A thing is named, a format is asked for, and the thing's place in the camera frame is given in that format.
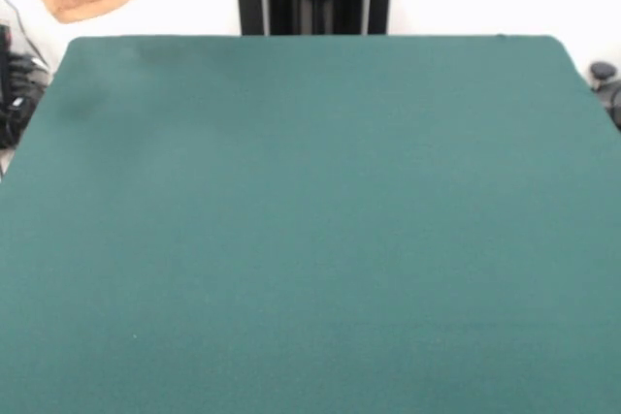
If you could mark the dark green table cloth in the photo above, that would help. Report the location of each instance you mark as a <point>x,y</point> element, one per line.
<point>339,239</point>

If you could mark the black chair base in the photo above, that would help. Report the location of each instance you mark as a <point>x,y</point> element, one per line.
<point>29,79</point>

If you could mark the grey chair base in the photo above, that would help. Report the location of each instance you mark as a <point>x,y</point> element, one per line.
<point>604,72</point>

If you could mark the black equipment box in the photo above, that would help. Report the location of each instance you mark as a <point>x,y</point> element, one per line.
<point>4,65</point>

